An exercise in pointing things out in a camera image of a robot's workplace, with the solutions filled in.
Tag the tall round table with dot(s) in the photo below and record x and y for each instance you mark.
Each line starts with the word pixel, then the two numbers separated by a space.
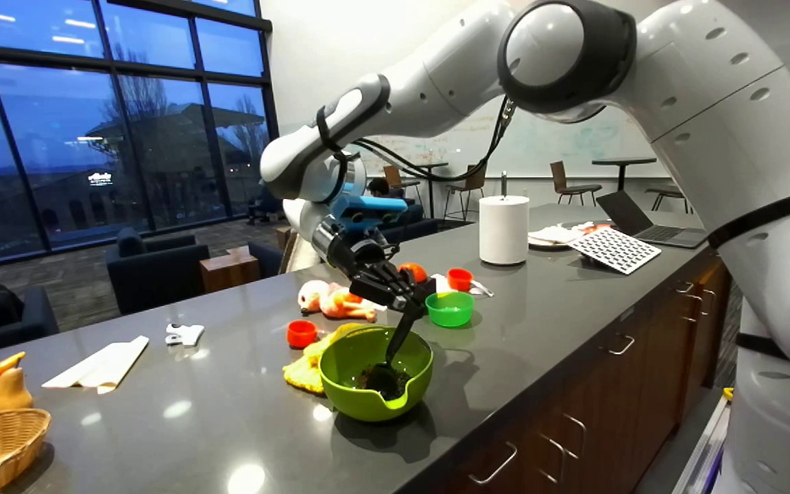
pixel 623 163
pixel 428 167

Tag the lime green mixing bowl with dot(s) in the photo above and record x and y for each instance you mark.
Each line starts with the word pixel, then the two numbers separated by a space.
pixel 344 362

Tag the grey laptop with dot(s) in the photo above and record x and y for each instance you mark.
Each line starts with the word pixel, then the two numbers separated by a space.
pixel 665 235

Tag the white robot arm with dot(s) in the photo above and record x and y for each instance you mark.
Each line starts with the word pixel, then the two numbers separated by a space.
pixel 733 111

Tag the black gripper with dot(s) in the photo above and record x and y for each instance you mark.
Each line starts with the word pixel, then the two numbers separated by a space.
pixel 355 248

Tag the brown food pieces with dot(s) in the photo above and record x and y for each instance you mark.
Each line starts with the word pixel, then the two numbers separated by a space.
pixel 380 377

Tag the tan bread piece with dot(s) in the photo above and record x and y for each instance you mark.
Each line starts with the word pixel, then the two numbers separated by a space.
pixel 8 395

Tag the red measuring cup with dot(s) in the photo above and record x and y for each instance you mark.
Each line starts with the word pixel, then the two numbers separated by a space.
pixel 458 278

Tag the white paper napkin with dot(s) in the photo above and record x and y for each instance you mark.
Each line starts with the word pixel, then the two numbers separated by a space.
pixel 439 283

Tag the black spoon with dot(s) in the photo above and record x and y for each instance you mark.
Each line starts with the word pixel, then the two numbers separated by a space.
pixel 405 330

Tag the white cylinder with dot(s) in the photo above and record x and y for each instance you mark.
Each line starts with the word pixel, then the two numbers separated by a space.
pixel 502 235

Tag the wooden chair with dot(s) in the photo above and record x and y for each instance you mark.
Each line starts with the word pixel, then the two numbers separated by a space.
pixel 668 197
pixel 574 190
pixel 472 179
pixel 395 179

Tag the wooden side table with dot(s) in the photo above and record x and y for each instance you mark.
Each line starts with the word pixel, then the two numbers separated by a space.
pixel 228 270

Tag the yellow cloth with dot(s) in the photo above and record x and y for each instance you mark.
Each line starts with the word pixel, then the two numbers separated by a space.
pixel 303 374

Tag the small red cup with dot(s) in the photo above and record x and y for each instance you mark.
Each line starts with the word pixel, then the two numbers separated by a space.
pixel 303 337

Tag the white orange plush toy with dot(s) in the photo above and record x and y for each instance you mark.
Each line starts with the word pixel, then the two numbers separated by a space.
pixel 331 301

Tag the red tomato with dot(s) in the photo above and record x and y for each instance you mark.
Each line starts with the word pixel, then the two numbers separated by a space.
pixel 414 272

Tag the small bright green bowl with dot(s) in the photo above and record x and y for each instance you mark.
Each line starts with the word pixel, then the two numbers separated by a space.
pixel 450 315

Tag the dark couch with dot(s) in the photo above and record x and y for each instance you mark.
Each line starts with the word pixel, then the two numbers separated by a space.
pixel 413 226

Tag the brown counter cabinet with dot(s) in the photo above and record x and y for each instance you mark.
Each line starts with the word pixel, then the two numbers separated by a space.
pixel 615 386

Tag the crumpled white wrapper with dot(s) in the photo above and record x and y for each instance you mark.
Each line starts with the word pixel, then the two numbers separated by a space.
pixel 181 337

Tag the white keyboard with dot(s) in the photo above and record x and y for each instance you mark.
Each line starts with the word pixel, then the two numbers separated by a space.
pixel 615 250

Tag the large glass window wall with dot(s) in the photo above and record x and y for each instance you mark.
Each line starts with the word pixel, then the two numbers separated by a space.
pixel 66 138

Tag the dark blue armchair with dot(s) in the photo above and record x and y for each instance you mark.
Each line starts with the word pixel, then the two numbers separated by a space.
pixel 268 260

